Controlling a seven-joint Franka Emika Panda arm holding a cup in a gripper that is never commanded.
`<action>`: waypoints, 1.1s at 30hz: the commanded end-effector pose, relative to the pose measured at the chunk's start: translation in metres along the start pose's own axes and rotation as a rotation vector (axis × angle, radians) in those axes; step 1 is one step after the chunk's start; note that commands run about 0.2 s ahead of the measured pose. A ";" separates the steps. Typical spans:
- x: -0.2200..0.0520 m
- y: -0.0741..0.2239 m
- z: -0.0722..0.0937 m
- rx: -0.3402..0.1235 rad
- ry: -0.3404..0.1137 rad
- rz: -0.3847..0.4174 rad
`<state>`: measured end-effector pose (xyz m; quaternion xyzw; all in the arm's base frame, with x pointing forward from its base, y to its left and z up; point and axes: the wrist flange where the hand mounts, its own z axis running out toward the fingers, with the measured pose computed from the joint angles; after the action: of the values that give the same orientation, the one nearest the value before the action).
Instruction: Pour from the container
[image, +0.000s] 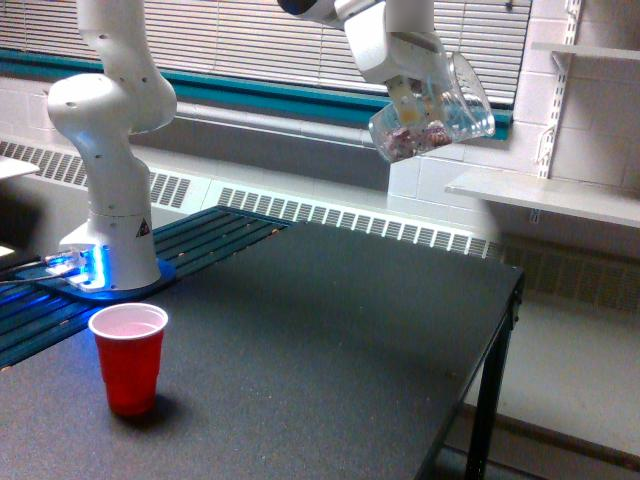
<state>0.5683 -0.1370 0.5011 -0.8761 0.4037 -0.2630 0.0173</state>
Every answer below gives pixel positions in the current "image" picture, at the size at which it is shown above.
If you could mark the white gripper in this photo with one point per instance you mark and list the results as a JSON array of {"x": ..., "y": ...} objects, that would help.
[{"x": 394, "y": 44}]

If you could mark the clear plastic cup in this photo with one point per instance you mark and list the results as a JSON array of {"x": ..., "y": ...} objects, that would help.
[{"x": 448, "y": 106}]

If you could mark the candies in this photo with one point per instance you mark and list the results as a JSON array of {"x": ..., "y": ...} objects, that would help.
[{"x": 412, "y": 140}]

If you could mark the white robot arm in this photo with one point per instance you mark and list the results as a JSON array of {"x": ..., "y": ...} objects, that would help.
[{"x": 98, "y": 113}]

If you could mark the white baseboard radiator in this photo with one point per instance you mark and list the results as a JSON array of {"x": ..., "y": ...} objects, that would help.
[{"x": 186, "y": 194}]

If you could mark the white window blinds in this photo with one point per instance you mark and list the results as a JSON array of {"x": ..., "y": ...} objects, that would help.
[{"x": 257, "y": 40}]

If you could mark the black table leg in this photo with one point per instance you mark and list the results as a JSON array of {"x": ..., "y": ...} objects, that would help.
[{"x": 490, "y": 387}]

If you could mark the red plastic cup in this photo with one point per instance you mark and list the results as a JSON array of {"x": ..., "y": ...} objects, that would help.
[{"x": 129, "y": 339}]

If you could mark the white object at left edge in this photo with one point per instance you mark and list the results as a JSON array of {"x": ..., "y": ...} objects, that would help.
[{"x": 12, "y": 168}]

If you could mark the white shelf bracket rail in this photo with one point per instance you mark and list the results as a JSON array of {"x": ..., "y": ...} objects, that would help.
[{"x": 547, "y": 141}]

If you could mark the upper white wall shelf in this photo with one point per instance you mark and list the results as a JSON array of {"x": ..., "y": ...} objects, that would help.
[{"x": 585, "y": 50}]

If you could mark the white wall shelf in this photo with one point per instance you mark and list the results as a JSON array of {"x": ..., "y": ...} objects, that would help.
[
  {"x": 585, "y": 50},
  {"x": 570, "y": 198}
]

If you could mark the lower white wall shelf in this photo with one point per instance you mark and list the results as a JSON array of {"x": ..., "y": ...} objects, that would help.
[{"x": 570, "y": 198}]

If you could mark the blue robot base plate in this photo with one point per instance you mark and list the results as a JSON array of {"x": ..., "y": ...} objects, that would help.
[{"x": 108, "y": 297}]

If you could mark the teal slatted rail platform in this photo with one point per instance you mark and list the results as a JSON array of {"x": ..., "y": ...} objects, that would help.
[{"x": 35, "y": 317}]

